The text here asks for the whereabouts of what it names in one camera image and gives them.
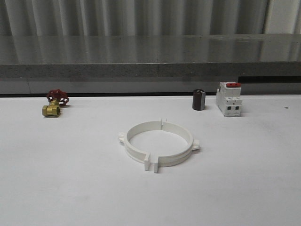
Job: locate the grey stone counter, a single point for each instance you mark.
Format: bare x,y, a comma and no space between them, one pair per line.
125,65

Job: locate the brass valve red handle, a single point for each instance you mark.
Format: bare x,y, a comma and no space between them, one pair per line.
56,98

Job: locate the white circuit breaker red switch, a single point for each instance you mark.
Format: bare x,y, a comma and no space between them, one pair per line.
228,98

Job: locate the grey corrugated curtain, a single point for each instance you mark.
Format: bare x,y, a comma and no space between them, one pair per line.
132,17

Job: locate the black cylindrical capacitor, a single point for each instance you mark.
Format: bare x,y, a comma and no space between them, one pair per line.
199,97

